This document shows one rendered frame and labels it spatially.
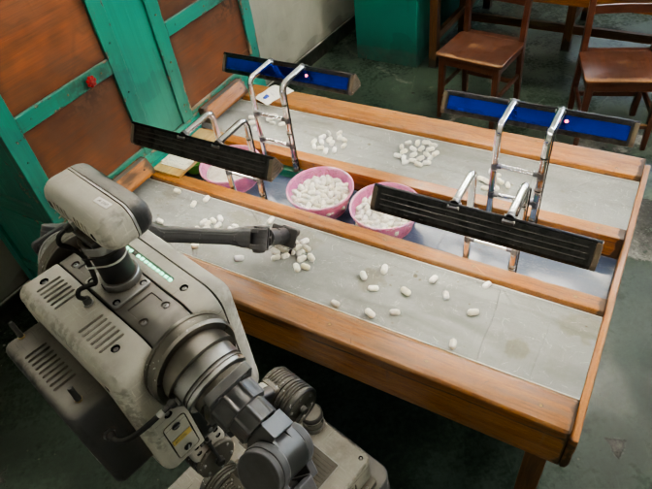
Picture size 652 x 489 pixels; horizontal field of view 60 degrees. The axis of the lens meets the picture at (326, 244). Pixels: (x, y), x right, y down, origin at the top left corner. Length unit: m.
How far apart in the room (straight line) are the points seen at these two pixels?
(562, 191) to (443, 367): 0.91
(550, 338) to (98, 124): 1.74
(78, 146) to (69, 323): 1.35
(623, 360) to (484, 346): 1.10
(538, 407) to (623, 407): 1.02
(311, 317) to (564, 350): 0.74
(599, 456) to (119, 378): 1.92
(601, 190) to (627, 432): 0.93
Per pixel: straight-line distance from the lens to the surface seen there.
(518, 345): 1.73
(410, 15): 4.45
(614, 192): 2.29
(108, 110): 2.35
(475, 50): 3.80
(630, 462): 2.49
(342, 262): 1.93
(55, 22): 2.19
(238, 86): 2.82
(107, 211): 0.86
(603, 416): 2.55
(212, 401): 0.87
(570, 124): 1.98
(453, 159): 2.35
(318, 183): 2.27
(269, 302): 1.82
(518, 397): 1.61
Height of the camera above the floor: 2.13
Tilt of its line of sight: 44 degrees down
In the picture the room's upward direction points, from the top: 9 degrees counter-clockwise
